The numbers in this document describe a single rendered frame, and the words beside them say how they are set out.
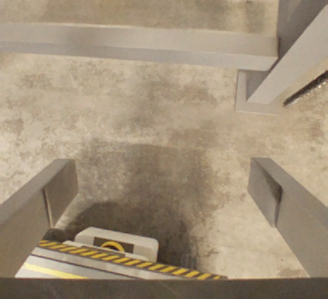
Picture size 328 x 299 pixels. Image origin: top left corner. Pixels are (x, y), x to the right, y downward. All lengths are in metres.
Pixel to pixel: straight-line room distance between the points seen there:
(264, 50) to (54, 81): 0.82
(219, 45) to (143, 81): 0.43
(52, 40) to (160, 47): 0.29
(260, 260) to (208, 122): 0.51
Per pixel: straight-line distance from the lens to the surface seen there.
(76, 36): 0.67
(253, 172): 0.16
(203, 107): 0.88
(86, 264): 0.63
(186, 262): 0.79
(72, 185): 0.17
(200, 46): 0.58
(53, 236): 0.90
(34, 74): 1.15
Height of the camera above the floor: 0.85
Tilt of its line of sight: 79 degrees down
